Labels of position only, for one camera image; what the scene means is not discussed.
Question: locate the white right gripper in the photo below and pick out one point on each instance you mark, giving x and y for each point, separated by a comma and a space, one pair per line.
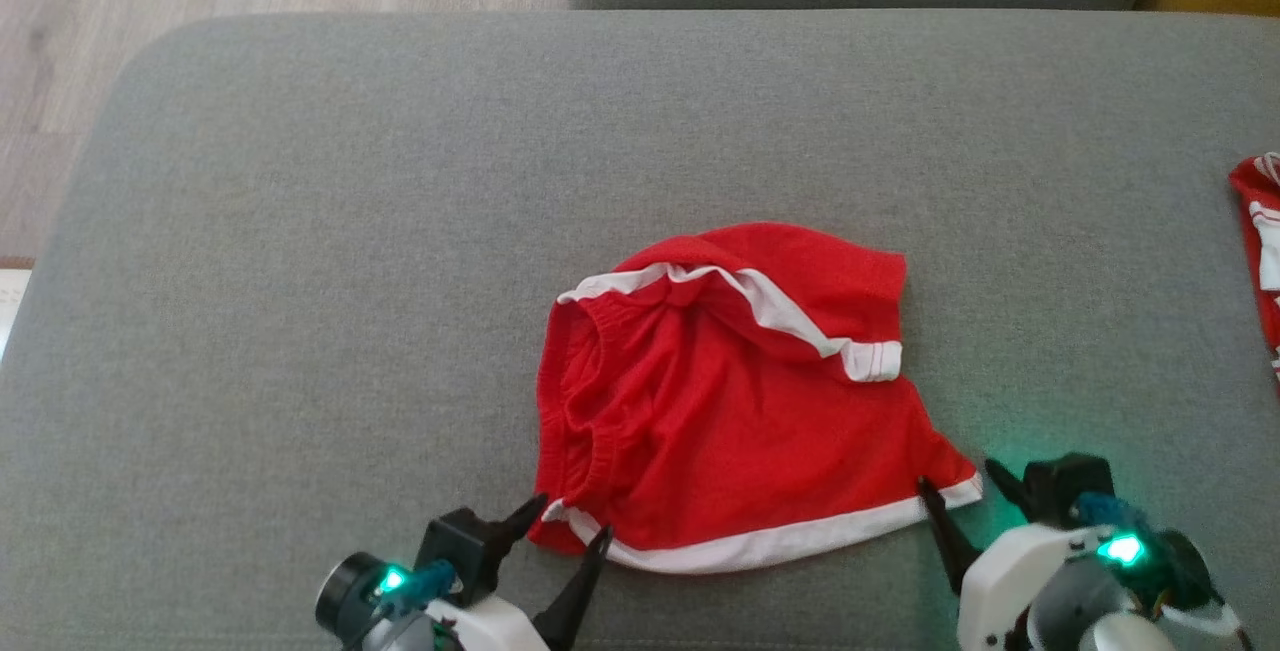
1010, 581

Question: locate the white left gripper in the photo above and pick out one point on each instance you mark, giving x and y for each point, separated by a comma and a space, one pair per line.
490, 626

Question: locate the red shorts with white trim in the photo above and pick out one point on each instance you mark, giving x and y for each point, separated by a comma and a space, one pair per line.
720, 411

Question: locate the red garment with white stripes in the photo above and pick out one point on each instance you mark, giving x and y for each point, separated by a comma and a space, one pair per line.
1262, 251

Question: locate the light floor rug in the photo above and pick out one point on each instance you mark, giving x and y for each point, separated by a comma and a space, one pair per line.
12, 311

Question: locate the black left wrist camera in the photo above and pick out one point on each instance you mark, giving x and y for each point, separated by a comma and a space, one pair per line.
462, 551

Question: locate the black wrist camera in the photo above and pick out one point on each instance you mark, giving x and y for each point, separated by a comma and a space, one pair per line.
1068, 489
462, 551

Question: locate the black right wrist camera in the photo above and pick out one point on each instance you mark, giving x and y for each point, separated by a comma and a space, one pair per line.
1068, 489

